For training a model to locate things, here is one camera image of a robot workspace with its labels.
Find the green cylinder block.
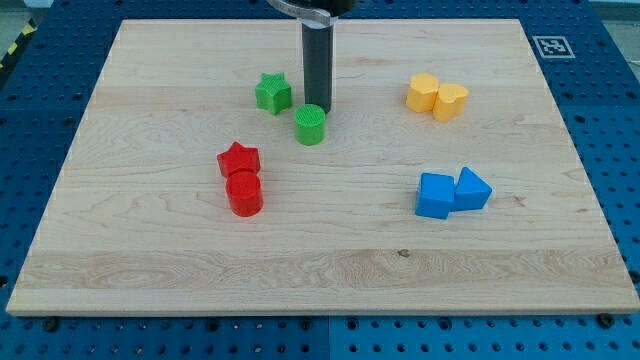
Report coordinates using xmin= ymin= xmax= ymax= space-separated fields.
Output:
xmin=295 ymin=104 xmax=326 ymax=146

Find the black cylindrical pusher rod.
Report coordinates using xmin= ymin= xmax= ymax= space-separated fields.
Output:
xmin=301 ymin=22 xmax=333 ymax=113

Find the yellow heart block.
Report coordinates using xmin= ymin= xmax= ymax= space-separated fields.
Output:
xmin=432 ymin=83 xmax=469 ymax=122

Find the blue cube block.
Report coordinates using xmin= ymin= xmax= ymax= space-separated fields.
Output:
xmin=415 ymin=173 xmax=454 ymax=220

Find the yellow hexagon block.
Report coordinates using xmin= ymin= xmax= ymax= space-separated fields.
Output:
xmin=406 ymin=73 xmax=439 ymax=113

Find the light wooden board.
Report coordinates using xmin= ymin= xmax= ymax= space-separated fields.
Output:
xmin=7 ymin=19 xmax=639 ymax=316

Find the green star block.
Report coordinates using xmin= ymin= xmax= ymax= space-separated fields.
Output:
xmin=255 ymin=72 xmax=292 ymax=115

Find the blue triangle block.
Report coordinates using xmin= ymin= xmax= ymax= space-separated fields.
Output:
xmin=453 ymin=167 xmax=493 ymax=211

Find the white fiducial marker tag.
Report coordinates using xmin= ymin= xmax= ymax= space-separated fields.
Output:
xmin=532 ymin=35 xmax=575 ymax=59

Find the red star block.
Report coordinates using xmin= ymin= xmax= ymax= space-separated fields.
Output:
xmin=216 ymin=142 xmax=261 ymax=178

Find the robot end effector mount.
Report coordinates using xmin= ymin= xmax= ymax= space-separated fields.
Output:
xmin=266 ymin=0 xmax=356 ymax=28

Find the red cylinder block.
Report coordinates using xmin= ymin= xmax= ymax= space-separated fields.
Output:
xmin=225 ymin=171 xmax=264 ymax=217

